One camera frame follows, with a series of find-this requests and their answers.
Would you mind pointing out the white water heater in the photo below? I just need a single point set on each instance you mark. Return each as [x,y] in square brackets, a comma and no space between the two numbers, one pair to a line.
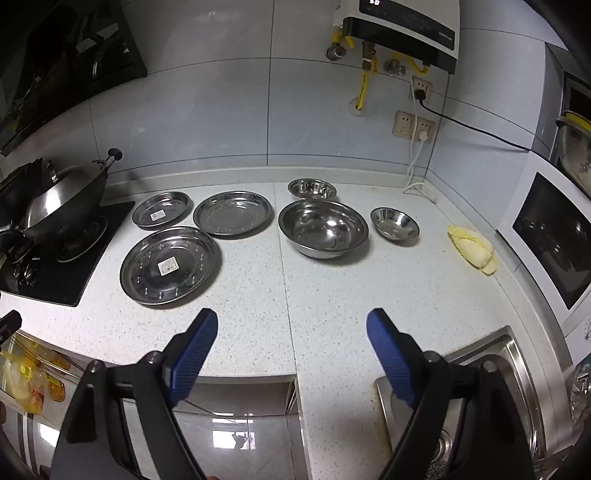
[406,27]

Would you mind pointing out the steel sink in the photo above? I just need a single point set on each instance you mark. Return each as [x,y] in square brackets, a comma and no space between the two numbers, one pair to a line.
[508,369]

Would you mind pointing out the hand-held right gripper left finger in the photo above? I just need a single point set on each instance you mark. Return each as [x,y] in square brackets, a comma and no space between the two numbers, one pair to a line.
[194,355]

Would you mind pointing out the yellow plastic bag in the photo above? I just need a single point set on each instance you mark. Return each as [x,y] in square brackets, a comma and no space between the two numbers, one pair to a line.
[23,383]

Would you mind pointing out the white patterned pot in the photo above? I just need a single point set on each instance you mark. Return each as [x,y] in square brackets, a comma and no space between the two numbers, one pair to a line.
[575,147]

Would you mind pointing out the white microwave oven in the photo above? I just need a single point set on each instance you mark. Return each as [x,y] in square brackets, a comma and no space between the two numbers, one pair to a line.
[549,230]

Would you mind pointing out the steel wok lid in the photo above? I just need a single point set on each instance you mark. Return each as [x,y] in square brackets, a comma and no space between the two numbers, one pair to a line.
[55,198]

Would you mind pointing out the stack of steel bowls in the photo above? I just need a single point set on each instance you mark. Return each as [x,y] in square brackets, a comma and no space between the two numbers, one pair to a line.
[171,267]

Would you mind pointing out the small flared steel bowl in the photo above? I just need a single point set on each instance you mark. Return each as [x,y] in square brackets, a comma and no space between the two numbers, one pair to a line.
[395,224]

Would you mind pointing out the black wok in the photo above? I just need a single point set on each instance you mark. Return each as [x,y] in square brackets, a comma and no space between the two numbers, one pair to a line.
[90,191]

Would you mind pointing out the yellow cloth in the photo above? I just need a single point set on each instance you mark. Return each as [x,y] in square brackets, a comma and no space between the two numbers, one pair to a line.
[473,249]

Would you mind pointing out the double wall socket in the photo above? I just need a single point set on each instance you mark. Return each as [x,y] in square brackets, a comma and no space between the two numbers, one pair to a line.
[406,125]

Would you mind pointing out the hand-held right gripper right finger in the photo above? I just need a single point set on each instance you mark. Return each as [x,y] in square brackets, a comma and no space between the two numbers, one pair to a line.
[392,355]

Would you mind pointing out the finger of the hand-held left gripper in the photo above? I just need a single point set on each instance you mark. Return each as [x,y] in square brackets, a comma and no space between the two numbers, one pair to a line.
[9,325]

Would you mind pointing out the grey kitchen cabinet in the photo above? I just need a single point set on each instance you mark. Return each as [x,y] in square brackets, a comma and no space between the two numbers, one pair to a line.
[240,397]

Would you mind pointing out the small steel plate with label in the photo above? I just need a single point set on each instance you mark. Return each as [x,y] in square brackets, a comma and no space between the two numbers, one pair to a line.
[161,211]

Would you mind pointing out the single wall socket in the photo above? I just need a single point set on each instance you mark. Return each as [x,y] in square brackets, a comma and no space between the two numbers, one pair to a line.
[421,90]

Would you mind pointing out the medium steel plate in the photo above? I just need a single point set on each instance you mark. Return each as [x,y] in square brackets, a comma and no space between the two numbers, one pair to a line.
[233,214]

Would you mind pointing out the black glass gas stove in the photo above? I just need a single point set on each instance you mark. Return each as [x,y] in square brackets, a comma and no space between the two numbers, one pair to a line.
[60,277]

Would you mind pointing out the large steel bowl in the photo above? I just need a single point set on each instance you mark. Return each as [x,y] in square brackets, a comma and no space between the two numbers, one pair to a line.
[323,228]

